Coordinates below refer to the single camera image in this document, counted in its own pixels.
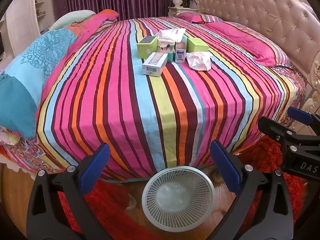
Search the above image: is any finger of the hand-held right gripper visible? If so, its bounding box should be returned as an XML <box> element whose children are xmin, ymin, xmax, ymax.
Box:
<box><xmin>258</xmin><ymin>116</ymin><xmax>303</xmax><ymax>143</ymax></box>
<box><xmin>287</xmin><ymin>106</ymin><xmax>320</xmax><ymax>136</ymax></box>

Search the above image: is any pink and orange duvet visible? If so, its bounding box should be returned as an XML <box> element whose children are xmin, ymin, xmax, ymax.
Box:
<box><xmin>45</xmin><ymin>9</ymin><xmax>119</xmax><ymax>80</ymax></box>

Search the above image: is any white cabinet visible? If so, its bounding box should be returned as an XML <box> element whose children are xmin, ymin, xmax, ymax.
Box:
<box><xmin>5</xmin><ymin>0</ymin><xmax>59</xmax><ymax>50</ymax></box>

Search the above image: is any white plastic bag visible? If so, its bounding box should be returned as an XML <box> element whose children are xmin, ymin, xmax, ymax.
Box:
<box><xmin>186</xmin><ymin>52</ymin><xmax>212</xmax><ymax>71</ymax></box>

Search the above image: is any small white box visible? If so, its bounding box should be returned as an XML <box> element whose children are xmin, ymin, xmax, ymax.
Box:
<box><xmin>175</xmin><ymin>42</ymin><xmax>187</xmax><ymax>63</ymax></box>

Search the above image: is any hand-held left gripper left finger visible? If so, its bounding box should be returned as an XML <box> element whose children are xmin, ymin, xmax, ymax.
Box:
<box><xmin>26</xmin><ymin>142</ymin><xmax>112</xmax><ymax>240</ymax></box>

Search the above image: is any large pink pillow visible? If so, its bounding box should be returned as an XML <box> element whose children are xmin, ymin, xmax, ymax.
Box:
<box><xmin>202</xmin><ymin>21</ymin><xmax>293</xmax><ymax>68</ymax></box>

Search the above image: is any red shaggy rug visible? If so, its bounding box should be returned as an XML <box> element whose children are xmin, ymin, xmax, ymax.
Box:
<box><xmin>57</xmin><ymin>135</ymin><xmax>308</xmax><ymax>240</ymax></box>

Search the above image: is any white tissue pack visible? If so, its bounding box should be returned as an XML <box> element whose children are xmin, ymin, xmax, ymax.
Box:
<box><xmin>155</xmin><ymin>28</ymin><xmax>187</xmax><ymax>43</ymax></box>

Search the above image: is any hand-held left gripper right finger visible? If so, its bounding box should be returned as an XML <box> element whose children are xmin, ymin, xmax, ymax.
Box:
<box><xmin>209</xmin><ymin>140</ymin><xmax>293</xmax><ymax>240</ymax></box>

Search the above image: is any striped bed sheet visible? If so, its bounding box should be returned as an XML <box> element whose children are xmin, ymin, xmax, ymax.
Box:
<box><xmin>35</xmin><ymin>17</ymin><xmax>307</xmax><ymax>180</ymax></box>

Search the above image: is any white nightstand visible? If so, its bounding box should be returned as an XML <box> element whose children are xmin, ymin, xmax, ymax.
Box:
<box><xmin>168</xmin><ymin>6</ymin><xmax>200</xmax><ymax>17</ymax></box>

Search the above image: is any blue patterned quilt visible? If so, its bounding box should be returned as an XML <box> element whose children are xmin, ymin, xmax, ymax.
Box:
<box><xmin>0</xmin><ymin>27</ymin><xmax>78</xmax><ymax>140</ymax></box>

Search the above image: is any white plastic mesh basket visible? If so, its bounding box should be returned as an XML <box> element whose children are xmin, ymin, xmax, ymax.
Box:
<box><xmin>142</xmin><ymin>165</ymin><xmax>215</xmax><ymax>227</ymax></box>

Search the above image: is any small pink striped pillow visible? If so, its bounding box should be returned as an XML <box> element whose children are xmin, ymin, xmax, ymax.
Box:
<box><xmin>177</xmin><ymin>12</ymin><xmax>224</xmax><ymax>25</ymax></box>

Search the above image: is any white barcode box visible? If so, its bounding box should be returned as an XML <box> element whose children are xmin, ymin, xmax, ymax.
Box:
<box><xmin>142</xmin><ymin>52</ymin><xmax>168</xmax><ymax>77</ymax></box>

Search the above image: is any light green pillow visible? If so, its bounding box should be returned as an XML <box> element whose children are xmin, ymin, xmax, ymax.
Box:
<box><xmin>50</xmin><ymin>10</ymin><xmax>97</xmax><ymax>30</ymax></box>

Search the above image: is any beige tufted headboard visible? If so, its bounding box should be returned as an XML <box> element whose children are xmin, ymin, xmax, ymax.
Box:
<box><xmin>199</xmin><ymin>0</ymin><xmax>320</xmax><ymax>120</ymax></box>

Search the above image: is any illustrated green box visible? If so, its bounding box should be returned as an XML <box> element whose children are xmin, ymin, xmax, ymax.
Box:
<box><xmin>157</xmin><ymin>39</ymin><xmax>175</xmax><ymax>62</ymax></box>

